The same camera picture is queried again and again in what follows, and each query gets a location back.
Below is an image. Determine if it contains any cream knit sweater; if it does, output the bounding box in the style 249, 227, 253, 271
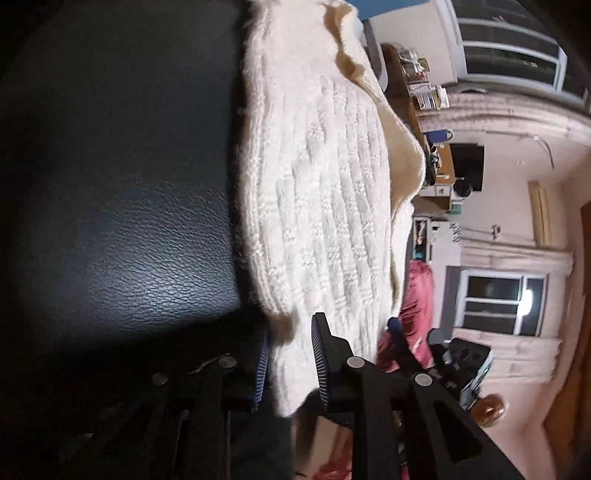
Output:
233, 0, 428, 418

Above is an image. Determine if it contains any black television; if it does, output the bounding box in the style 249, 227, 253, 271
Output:
450, 144, 485, 192

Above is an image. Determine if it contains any small sliding window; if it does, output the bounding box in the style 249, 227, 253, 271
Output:
455, 270, 550, 339

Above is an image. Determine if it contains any low grey cabinet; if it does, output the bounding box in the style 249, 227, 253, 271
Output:
413, 217, 435, 260

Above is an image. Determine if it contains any large barred window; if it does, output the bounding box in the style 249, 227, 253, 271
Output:
450, 0, 591, 101

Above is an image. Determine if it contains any air conditioner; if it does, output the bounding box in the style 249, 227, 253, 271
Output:
527, 180, 553, 248

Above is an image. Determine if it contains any floral curtain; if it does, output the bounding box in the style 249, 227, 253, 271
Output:
455, 332, 565, 385
422, 90, 591, 140
455, 226, 575, 278

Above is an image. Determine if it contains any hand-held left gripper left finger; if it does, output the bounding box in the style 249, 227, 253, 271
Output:
60, 332, 273, 480

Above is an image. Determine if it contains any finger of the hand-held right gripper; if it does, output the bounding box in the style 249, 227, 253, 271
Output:
387, 316, 432, 372

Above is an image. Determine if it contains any wooden desk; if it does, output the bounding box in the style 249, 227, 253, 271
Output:
382, 44, 426, 139

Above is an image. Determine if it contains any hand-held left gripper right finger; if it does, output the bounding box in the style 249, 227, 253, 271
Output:
310, 313, 525, 480

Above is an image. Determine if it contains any person's right hand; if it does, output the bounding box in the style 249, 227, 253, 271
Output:
472, 392, 509, 428

